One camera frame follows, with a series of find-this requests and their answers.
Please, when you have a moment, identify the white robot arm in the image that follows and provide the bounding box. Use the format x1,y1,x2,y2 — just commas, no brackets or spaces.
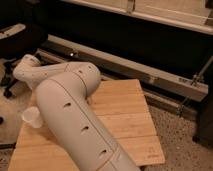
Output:
13,54,140,171

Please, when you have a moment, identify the metal diagonal rod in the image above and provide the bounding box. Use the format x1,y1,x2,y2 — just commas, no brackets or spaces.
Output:
177,56,213,116

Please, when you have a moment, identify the translucent white plastic cup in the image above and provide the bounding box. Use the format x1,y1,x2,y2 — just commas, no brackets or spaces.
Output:
22,106,43,128

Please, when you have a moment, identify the black cabinet on right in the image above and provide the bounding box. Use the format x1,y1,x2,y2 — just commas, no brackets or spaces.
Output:
192,64,213,149

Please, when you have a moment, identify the grey metal floor rail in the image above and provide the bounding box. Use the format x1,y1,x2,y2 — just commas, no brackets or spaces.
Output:
38,36,208,120

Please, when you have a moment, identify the black office chair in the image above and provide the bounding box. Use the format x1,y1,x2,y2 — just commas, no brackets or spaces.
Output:
0,23,48,98

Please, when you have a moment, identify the light wooden upper shelf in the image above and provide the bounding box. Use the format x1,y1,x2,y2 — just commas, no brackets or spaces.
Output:
63,0,213,35

